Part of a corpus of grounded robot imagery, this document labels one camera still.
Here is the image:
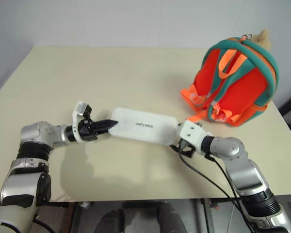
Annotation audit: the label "orange and teal backpack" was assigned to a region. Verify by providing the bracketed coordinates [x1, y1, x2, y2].
[180, 34, 281, 128]

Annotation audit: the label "black table frame leg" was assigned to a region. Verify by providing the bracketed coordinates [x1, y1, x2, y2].
[195, 198, 215, 233]

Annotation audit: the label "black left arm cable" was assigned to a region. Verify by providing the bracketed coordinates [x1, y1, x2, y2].
[33, 213, 58, 233]

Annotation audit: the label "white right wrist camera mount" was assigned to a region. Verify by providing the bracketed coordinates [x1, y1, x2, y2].
[178, 119, 214, 155]

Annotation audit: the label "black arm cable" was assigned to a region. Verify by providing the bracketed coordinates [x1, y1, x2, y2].
[33, 213, 58, 233]
[178, 152, 255, 231]
[205, 153, 237, 198]

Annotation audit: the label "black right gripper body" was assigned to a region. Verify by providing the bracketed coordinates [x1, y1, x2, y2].
[176, 139, 195, 159]

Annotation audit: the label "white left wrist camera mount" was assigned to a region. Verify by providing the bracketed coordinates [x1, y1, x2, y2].
[71, 100, 98, 144]

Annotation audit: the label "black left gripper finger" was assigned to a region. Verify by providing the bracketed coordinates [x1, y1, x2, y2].
[94, 126, 115, 135]
[94, 118, 119, 129]

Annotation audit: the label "white rectangular pouch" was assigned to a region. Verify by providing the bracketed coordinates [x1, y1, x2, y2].
[108, 107, 179, 147]

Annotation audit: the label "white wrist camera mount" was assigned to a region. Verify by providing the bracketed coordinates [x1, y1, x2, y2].
[71, 100, 98, 144]
[178, 119, 214, 155]

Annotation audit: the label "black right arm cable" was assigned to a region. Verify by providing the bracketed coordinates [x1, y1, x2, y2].
[178, 152, 255, 231]
[205, 153, 237, 198]

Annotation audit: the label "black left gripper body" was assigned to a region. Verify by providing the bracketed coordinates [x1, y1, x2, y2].
[78, 117, 99, 142]

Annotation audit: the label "tan plush toy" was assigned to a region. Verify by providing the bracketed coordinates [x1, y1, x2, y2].
[253, 29, 273, 51]

